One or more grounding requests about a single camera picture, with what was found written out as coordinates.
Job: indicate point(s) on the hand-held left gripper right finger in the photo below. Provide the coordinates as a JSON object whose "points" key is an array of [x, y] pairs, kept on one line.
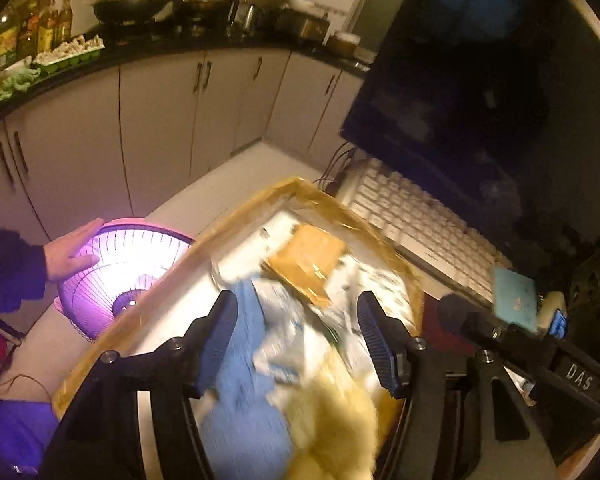
{"points": [[377, 345]]}

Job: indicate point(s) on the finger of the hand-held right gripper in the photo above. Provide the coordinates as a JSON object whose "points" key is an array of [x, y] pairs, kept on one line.
{"points": [[560, 322], [467, 317]]}

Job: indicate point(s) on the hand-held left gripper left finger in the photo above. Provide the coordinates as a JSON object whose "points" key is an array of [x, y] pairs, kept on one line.
{"points": [[221, 340]]}

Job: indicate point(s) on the teal square sponge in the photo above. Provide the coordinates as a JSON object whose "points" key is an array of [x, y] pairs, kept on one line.
{"points": [[515, 300]]}

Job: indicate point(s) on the blue cloth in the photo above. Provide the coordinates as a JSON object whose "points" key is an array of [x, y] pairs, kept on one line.
{"points": [[242, 400]]}

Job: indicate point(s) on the yellow fluffy cloth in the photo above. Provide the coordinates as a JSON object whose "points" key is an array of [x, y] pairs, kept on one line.
{"points": [[330, 425]]}

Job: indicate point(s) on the taped cardboard box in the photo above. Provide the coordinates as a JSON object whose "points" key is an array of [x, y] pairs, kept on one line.
{"points": [[230, 240]]}

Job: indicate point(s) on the another person's forearm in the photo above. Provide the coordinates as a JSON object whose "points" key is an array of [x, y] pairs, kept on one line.
{"points": [[7, 275]]}

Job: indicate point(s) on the dark red mat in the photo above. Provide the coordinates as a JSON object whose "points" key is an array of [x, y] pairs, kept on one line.
{"points": [[442, 340]]}

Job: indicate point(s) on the black power strip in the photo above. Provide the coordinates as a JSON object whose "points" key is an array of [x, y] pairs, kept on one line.
{"points": [[597, 280]]}

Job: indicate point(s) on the white keyboard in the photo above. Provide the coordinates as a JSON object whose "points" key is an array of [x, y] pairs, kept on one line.
{"points": [[420, 220]]}

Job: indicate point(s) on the orange flat packet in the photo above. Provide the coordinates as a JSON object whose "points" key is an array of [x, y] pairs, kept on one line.
{"points": [[305, 260]]}

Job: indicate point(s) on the purple glowing electric heater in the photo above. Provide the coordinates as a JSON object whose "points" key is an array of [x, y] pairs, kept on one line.
{"points": [[125, 270]]}

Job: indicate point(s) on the blue garment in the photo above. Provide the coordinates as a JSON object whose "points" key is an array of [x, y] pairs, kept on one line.
{"points": [[15, 435]]}

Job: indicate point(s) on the white kitchen cabinets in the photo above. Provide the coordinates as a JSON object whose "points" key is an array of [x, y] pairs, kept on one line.
{"points": [[160, 120]]}

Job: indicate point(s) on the black monitor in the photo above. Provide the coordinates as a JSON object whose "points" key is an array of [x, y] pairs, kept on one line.
{"points": [[475, 75]]}

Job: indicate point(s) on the brown jar with white lid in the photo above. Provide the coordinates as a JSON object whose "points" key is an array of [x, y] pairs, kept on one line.
{"points": [[344, 42]]}

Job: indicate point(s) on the steel pot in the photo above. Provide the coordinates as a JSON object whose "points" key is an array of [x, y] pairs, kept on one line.
{"points": [[250, 17]]}

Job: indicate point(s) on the green tray of garlic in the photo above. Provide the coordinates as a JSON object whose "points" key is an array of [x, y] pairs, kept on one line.
{"points": [[70, 52]]}

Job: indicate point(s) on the metal box appliance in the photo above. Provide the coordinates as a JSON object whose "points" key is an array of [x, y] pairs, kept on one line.
{"points": [[302, 25]]}

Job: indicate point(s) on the green leafy vegetable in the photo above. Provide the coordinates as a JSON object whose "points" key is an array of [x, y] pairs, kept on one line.
{"points": [[17, 82]]}

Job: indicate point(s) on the dark cooking pot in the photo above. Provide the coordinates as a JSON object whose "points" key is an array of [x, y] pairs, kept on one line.
{"points": [[202, 7]]}

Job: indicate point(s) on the black wok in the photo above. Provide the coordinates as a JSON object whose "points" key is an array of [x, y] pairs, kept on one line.
{"points": [[130, 2]]}

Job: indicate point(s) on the small brown bottle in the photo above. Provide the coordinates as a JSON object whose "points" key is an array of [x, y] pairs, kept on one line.
{"points": [[64, 22]]}

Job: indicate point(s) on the yellow oil bottle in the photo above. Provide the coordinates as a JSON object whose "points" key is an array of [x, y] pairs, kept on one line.
{"points": [[46, 27]]}

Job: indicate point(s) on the dark sauce bottle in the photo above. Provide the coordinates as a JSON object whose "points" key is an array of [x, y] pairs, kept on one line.
{"points": [[28, 30]]}

